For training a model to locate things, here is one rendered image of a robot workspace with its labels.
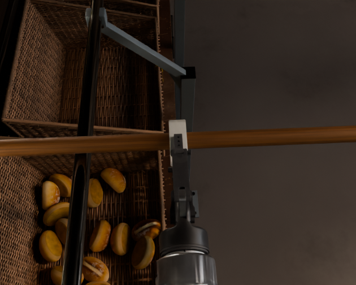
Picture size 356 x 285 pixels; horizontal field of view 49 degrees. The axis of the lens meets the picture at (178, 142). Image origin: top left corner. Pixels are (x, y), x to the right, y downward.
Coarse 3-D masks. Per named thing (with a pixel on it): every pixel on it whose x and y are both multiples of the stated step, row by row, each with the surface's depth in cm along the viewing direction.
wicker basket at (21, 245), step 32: (0, 160) 111; (32, 160) 123; (64, 160) 124; (96, 160) 126; (128, 160) 128; (160, 160) 121; (0, 192) 109; (32, 192) 124; (128, 192) 131; (160, 192) 115; (0, 224) 107; (32, 224) 120; (160, 224) 110; (0, 256) 103; (32, 256) 117; (96, 256) 120; (128, 256) 119
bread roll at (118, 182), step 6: (108, 168) 129; (102, 174) 128; (108, 174) 127; (114, 174) 127; (120, 174) 128; (108, 180) 126; (114, 180) 126; (120, 180) 127; (114, 186) 126; (120, 186) 126; (120, 192) 128
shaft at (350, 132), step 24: (0, 144) 67; (24, 144) 68; (48, 144) 68; (72, 144) 68; (96, 144) 68; (120, 144) 68; (144, 144) 68; (168, 144) 68; (192, 144) 68; (216, 144) 69; (240, 144) 69; (264, 144) 69; (288, 144) 70
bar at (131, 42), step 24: (96, 0) 92; (96, 24) 88; (96, 48) 85; (144, 48) 101; (96, 72) 82; (168, 72) 110; (192, 72) 110; (192, 96) 116; (192, 120) 127; (72, 192) 67; (192, 192) 193; (72, 216) 65; (72, 240) 62; (72, 264) 60
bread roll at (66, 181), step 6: (54, 174) 128; (60, 174) 128; (48, 180) 128; (54, 180) 127; (60, 180) 126; (66, 180) 126; (60, 186) 126; (66, 186) 125; (60, 192) 127; (66, 192) 125
